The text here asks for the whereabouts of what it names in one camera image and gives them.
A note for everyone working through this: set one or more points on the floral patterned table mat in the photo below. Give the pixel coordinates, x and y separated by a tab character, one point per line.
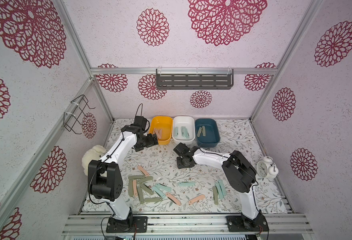
160	162

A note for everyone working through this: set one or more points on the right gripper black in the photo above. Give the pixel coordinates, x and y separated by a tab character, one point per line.
185	161

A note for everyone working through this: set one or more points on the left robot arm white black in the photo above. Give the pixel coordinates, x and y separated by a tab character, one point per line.
104	175

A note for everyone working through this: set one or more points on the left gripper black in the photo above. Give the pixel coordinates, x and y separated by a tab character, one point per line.
151	142

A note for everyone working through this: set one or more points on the pink fruit knife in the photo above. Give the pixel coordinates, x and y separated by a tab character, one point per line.
143	171
173	199
196	199
135	192
159	133
155	131

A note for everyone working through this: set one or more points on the dark teal storage box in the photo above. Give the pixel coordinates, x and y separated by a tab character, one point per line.
212	137

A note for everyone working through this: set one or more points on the black wire wall rack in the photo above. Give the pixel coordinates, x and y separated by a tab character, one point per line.
71	119

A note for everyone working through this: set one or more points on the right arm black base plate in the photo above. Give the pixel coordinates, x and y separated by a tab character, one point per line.
243	224

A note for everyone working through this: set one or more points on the white plush teddy bear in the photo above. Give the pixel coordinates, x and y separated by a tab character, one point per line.
95	153

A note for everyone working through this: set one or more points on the olive fruit knife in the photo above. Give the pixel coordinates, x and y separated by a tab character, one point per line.
149	178
130	188
147	189
204	131
216	195
199	132
153	200
136	177
141	195

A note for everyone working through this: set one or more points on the aluminium front rail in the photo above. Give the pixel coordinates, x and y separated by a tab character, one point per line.
186	224

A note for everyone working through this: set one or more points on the white twin-bell alarm clock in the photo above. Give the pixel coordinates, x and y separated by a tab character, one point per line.
266	168

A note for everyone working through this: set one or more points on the grey wall shelf rack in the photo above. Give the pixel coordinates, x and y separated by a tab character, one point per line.
194	81

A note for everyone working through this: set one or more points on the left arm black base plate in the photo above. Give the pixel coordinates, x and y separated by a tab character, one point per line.
131	225

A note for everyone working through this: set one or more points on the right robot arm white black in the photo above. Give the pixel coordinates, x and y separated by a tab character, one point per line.
240	173

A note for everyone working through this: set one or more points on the white plastic storage box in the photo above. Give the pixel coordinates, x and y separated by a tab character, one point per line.
187	122

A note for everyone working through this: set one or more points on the yellow plastic storage box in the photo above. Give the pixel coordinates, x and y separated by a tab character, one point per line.
165	124

